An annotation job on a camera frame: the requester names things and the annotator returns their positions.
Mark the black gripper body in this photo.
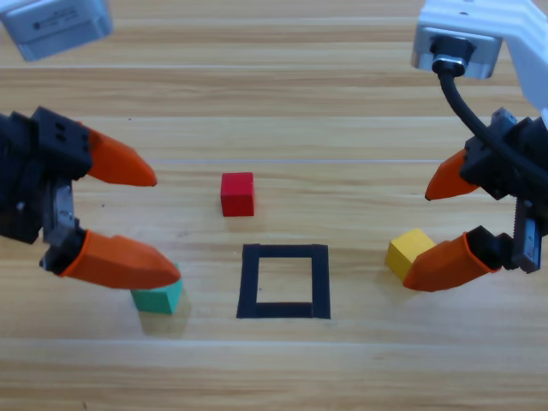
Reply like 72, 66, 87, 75
487, 109, 548, 275
0, 110, 81, 247

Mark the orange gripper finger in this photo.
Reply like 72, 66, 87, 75
32, 106, 158, 188
402, 225, 515, 292
39, 226, 182, 291
425, 134, 517, 202

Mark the yellow wooden block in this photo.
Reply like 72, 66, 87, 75
384, 228, 437, 279

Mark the green wooden block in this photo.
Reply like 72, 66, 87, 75
130, 263, 184, 316

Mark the red wooden block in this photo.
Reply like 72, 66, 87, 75
220, 171, 256, 217

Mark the black tape square outline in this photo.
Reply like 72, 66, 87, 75
235, 243, 331, 320

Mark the thick black camera cable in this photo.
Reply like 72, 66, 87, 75
430, 36, 548, 194

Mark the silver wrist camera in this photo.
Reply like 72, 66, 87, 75
0, 0, 115, 63
411, 25, 504, 80

